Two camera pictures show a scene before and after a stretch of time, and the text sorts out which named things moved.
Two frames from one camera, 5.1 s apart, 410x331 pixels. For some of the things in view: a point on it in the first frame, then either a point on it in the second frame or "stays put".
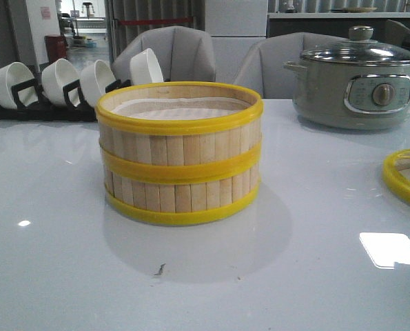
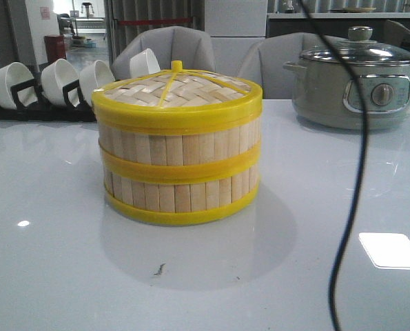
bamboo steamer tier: [180, 131] stays put
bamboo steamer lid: [404, 172] -> [178, 101]
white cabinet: [234, 26] stays put
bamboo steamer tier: [180, 203] stays put
